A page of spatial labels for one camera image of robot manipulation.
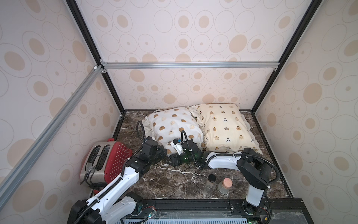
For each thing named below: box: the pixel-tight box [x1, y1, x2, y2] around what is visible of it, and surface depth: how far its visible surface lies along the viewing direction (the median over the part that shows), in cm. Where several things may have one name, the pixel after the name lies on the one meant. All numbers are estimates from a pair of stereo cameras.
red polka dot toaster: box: [80, 140, 133, 186], surface depth 74 cm
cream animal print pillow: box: [187, 103, 263, 155], surface depth 96 cm
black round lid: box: [207, 174, 217, 183], surface depth 76 cm
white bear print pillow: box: [141, 106, 204, 154], surface depth 99 cm
